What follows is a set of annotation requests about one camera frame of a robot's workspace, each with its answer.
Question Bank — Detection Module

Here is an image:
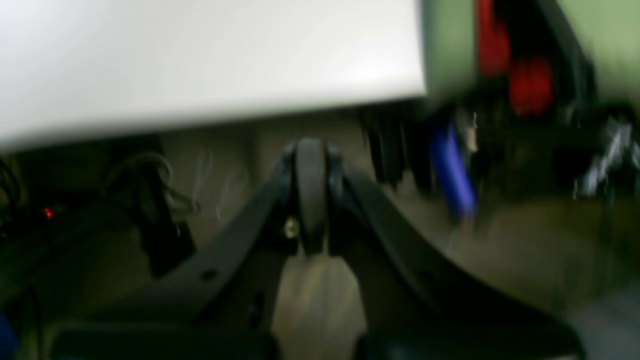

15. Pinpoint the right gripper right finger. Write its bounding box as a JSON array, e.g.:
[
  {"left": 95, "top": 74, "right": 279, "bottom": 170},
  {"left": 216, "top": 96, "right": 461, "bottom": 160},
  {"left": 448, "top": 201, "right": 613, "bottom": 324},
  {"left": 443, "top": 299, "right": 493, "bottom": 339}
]
[{"left": 326, "top": 145, "right": 586, "bottom": 360}]

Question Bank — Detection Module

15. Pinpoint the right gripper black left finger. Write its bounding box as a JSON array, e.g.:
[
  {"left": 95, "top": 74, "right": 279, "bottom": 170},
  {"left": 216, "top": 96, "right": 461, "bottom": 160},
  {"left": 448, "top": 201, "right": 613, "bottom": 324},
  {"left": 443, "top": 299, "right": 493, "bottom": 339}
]
[{"left": 51, "top": 137, "right": 326, "bottom": 360}]

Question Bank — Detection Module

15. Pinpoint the black power strip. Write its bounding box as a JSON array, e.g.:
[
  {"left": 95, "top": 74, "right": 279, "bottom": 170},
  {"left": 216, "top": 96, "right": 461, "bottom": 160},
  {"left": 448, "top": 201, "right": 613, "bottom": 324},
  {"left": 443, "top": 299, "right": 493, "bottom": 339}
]
[{"left": 1, "top": 200, "right": 133, "bottom": 244}]

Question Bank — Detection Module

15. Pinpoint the red box at left edge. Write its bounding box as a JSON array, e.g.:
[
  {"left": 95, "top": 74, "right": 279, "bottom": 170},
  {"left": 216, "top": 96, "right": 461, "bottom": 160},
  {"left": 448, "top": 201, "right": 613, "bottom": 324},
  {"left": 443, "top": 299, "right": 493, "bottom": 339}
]
[{"left": 475, "top": 0, "right": 554, "bottom": 117}]

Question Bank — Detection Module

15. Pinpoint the blue handled tool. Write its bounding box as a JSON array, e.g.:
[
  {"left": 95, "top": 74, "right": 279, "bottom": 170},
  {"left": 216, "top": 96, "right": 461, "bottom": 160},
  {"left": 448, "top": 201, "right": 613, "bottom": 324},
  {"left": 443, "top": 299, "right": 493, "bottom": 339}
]
[{"left": 429, "top": 121, "right": 477, "bottom": 219}]

